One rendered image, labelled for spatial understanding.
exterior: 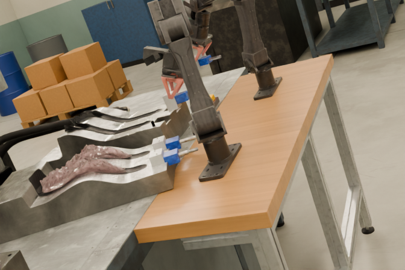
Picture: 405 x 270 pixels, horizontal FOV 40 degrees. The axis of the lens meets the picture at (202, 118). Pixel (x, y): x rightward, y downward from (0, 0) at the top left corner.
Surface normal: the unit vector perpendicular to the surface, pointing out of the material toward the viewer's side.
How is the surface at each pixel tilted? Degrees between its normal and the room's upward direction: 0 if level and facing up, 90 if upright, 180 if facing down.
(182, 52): 76
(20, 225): 90
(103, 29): 90
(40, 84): 90
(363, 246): 0
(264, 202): 0
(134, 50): 90
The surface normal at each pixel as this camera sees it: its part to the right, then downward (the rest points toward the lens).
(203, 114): 0.00, 0.04
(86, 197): 0.01, 0.29
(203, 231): -0.32, 0.38
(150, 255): 0.91, -0.22
